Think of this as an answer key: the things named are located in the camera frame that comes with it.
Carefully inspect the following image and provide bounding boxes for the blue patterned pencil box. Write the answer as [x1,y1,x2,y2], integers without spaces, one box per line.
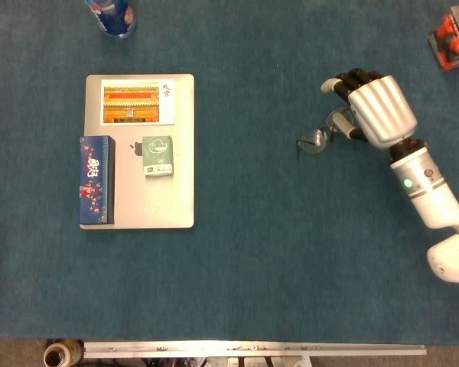
[79,135,116,226]

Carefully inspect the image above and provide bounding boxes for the silver laptop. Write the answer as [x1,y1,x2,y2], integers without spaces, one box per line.
[79,73,195,231]

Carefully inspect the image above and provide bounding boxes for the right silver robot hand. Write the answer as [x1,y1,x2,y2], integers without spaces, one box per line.
[320,67,418,149]

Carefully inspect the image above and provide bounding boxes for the brown tape roll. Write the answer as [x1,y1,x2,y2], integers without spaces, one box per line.
[42,339,84,367]

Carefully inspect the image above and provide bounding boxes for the palace picture postcard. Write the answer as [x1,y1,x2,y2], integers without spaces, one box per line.
[100,79,176,126]

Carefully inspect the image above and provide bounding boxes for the red and black object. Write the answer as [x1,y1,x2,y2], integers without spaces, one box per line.
[427,3,459,73]

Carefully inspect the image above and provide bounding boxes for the aluminium profile rail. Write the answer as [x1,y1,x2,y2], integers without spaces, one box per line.
[83,341,428,359]

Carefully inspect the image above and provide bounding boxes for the blue felt table cloth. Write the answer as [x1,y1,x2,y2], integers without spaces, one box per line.
[0,0,459,345]

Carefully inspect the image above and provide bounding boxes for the thin-framed eyeglasses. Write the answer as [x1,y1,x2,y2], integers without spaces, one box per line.
[296,106,356,156]

